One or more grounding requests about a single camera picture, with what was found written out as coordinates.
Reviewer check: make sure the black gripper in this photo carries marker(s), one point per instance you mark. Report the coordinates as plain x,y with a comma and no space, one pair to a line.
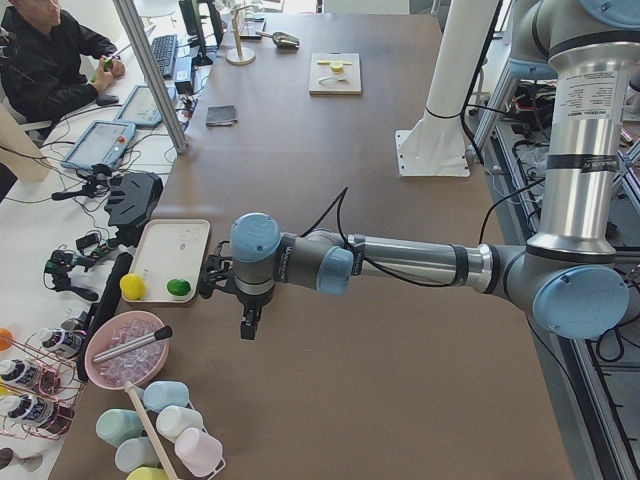
251,302

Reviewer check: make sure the white spoon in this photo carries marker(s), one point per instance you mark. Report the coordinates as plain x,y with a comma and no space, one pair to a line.
331,79

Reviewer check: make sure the pink bowl of ice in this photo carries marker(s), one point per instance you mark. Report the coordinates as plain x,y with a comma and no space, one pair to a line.
138,365

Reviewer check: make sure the green lime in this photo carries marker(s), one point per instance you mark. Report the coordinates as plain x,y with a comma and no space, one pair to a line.
178,287

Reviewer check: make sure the steel muddler black tip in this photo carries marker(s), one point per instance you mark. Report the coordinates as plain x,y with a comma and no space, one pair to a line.
160,334

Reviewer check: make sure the white plastic cup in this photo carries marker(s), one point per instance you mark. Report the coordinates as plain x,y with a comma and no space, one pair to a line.
173,420

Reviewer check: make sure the yellow lemon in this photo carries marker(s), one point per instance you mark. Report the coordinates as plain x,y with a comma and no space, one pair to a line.
132,287

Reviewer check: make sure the pink plastic cup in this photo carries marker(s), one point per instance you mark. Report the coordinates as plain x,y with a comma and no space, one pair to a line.
201,453

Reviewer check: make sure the green plastic cup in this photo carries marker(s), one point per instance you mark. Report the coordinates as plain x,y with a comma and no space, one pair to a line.
115,426

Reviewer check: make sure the light blue plastic cup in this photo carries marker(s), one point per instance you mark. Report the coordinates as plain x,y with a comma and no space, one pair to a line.
134,453

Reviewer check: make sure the black foot pedal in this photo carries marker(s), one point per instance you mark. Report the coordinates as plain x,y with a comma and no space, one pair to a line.
132,199

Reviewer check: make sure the yellow plastic cup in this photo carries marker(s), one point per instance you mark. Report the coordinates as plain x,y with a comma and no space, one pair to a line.
147,473

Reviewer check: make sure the grey folded cloth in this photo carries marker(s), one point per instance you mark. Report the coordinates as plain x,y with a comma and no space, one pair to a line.
224,115

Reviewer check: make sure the copper bottle rack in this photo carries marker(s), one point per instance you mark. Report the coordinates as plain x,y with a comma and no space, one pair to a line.
46,377

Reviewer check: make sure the near teach pendant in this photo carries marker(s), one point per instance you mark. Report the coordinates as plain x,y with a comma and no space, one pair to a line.
103,143

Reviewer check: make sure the teach pendant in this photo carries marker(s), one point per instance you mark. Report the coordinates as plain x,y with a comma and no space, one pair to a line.
140,108
103,143

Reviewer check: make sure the far teach pendant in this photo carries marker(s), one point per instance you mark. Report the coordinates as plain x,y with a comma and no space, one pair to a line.
140,108

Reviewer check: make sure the wooden cutting board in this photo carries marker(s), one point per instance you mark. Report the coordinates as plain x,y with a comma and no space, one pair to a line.
352,86

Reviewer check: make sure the wooden mug tree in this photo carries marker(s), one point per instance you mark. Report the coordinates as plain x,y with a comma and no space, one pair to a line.
239,55

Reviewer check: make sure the yellow plastic knife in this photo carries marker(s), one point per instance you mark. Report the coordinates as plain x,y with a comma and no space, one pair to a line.
326,62

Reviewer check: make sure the steel scoop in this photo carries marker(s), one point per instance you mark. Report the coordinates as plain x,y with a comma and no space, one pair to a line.
282,40

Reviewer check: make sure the black keyboard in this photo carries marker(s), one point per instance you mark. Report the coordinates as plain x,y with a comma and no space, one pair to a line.
164,50

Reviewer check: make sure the seated person black jacket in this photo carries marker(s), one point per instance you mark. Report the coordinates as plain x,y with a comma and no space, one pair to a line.
61,65

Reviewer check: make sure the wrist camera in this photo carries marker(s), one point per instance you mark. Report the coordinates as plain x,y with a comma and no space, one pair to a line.
216,273

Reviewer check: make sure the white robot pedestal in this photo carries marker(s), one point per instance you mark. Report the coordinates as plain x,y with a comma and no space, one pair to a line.
435,146

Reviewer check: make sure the aluminium frame post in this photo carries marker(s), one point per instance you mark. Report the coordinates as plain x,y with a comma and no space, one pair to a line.
134,29

